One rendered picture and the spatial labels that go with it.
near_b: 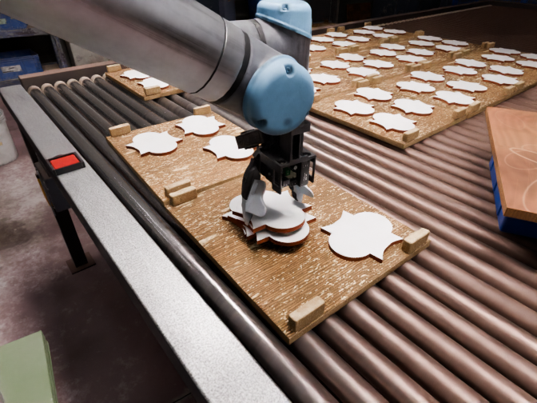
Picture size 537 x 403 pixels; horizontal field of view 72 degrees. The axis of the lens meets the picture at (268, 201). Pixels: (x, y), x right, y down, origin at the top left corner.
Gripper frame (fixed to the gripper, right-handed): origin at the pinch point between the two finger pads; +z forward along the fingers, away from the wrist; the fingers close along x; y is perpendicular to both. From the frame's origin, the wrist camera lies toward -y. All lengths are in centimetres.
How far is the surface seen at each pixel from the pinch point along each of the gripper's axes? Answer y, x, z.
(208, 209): -12.4, -7.7, 4.2
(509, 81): -23, 129, 2
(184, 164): -33.2, -3.9, 4.3
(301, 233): 7.7, 1.2, 1.1
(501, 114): 5, 66, -7
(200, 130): -47.7, 7.4, 3.2
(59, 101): -107, -22, 7
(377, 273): 20.3, 7.9, 4.0
